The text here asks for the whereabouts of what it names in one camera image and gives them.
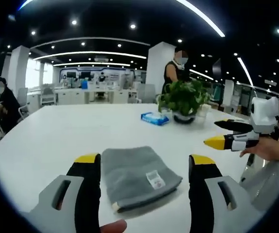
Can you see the grey towel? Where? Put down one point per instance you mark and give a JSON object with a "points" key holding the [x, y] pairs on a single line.
{"points": [[139, 178]]}

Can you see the grey office chair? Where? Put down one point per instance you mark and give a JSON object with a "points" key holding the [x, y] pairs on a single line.
{"points": [[24, 103], [146, 93]]}

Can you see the person's left hand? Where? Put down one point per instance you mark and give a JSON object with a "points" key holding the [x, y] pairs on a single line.
{"points": [[112, 227]]}

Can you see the green potted plant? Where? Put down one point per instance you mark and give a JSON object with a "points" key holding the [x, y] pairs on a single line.
{"points": [[185, 99]]}

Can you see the white chair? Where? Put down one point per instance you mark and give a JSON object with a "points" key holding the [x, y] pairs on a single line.
{"points": [[265, 182]]}

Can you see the person's right hand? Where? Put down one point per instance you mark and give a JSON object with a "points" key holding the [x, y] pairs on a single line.
{"points": [[263, 149]]}

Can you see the white office desk row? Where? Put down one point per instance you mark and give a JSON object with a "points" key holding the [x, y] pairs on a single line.
{"points": [[93, 95]]}

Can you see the blue wet wipes pack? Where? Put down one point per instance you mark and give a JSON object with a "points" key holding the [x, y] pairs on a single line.
{"points": [[154, 118]]}

